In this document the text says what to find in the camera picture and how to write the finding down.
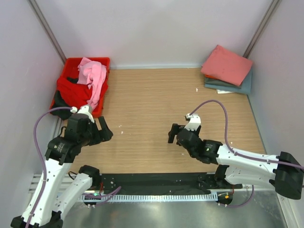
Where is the dusty rose t-shirt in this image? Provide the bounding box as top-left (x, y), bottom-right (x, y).
top-left (201, 45), bottom-right (253, 86)

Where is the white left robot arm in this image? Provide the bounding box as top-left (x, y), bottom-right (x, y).
top-left (10, 113), bottom-right (113, 228)

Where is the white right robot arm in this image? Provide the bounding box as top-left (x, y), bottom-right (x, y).
top-left (168, 123), bottom-right (304, 200)

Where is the red t-shirt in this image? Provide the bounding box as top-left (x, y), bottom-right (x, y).
top-left (57, 76), bottom-right (110, 110)

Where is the black t-shirt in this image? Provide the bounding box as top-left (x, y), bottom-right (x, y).
top-left (51, 90), bottom-right (73, 121)

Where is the red plastic bin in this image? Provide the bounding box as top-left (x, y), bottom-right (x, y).
top-left (50, 57), bottom-right (110, 118)

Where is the light pink t-shirt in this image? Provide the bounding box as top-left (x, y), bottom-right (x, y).
top-left (77, 57), bottom-right (107, 110)

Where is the folded white t-shirt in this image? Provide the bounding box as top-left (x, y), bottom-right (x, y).
top-left (216, 89), bottom-right (233, 94)

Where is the folded grey t-shirt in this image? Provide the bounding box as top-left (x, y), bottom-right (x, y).
top-left (205, 77), bottom-right (242, 88)

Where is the folded blue-grey t-shirt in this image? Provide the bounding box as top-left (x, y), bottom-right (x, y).
top-left (205, 69), bottom-right (253, 95)

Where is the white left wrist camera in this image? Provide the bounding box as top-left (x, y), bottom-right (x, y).
top-left (70, 104), bottom-right (95, 123)

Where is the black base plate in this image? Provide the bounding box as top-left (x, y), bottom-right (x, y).
top-left (90, 172), bottom-right (243, 195)

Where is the slotted white cable duct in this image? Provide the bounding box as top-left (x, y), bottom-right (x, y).
top-left (80, 193), bottom-right (218, 203)

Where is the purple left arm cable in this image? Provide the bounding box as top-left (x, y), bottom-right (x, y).
top-left (25, 106), bottom-right (122, 228)

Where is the aluminium frame rail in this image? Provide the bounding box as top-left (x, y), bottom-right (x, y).
top-left (28, 0), bottom-right (67, 64)

